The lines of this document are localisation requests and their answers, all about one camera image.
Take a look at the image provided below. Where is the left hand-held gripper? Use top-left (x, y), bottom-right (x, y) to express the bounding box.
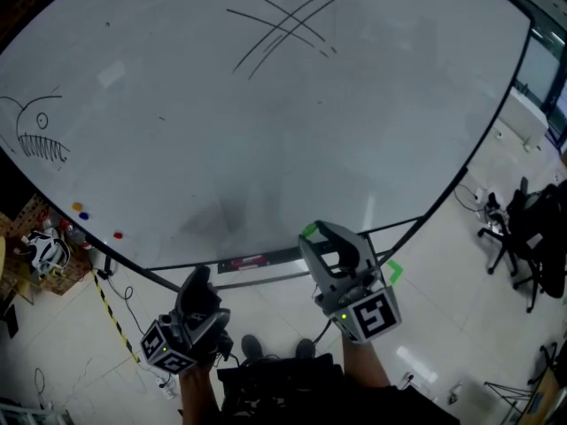
top-left (140, 266), bottom-right (232, 375)

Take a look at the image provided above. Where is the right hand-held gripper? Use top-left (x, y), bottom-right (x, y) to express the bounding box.
top-left (299, 221), bottom-right (403, 347)

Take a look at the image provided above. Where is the person's right forearm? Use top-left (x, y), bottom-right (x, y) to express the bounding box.
top-left (340, 341), bottom-right (391, 389)

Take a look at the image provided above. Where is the person's left forearm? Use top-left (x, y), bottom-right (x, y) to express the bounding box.
top-left (176, 365), bottom-right (222, 425)

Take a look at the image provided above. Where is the black metal whiteboard stand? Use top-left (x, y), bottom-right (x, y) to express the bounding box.
top-left (101, 166), bottom-right (470, 291)

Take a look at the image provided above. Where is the person's left grey shoe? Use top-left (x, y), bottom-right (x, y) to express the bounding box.
top-left (241, 334), bottom-right (263, 362)

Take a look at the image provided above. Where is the person's grey shoe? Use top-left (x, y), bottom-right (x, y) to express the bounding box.
top-left (241, 334), bottom-right (263, 362)
top-left (295, 337), bottom-right (316, 360)

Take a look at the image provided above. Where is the person's right grey shoe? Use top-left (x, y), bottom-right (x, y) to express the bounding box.
top-left (295, 337), bottom-right (316, 360)

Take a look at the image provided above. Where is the person's dark clothing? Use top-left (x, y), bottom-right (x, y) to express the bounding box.
top-left (216, 352), bottom-right (462, 425)

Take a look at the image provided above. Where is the pile of clear plastic bottles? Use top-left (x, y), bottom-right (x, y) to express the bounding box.
top-left (42, 210), bottom-right (97, 256)

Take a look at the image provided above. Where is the white flat floor socket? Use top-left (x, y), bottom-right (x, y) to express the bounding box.
top-left (400, 369), bottom-right (439, 389)

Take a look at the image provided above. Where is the white black helmet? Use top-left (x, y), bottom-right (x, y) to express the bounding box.
top-left (24, 230), bottom-right (72, 278)

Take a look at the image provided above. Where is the large white whiteboard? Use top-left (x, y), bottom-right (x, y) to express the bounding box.
top-left (0, 0), bottom-right (532, 272)

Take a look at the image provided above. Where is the black office chair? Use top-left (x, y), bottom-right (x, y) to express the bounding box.
top-left (513, 182), bottom-right (567, 313)
top-left (477, 177), bottom-right (540, 278)

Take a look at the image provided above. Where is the black tripod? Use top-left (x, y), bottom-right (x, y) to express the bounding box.
top-left (485, 381), bottom-right (546, 411)

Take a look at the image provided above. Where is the white counter block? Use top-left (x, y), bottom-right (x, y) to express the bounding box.
top-left (504, 87), bottom-right (550, 152)

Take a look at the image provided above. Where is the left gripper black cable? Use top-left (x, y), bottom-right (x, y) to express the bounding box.
top-left (214, 329), bottom-right (243, 367)

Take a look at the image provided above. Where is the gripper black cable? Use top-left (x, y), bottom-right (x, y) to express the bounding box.
top-left (312, 319), bottom-right (338, 349)
top-left (214, 329), bottom-right (243, 367)

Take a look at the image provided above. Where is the black floor cable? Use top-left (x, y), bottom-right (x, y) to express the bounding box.
top-left (99, 270), bottom-right (154, 343)

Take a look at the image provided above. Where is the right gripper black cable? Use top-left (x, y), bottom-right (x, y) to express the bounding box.
top-left (312, 319), bottom-right (338, 349)

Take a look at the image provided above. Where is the white adapter with cable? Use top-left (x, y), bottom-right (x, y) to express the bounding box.
top-left (455, 183), bottom-right (488, 212)

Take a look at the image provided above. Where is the black wall screen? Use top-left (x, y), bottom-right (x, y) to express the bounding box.
top-left (0, 146), bottom-right (41, 220)

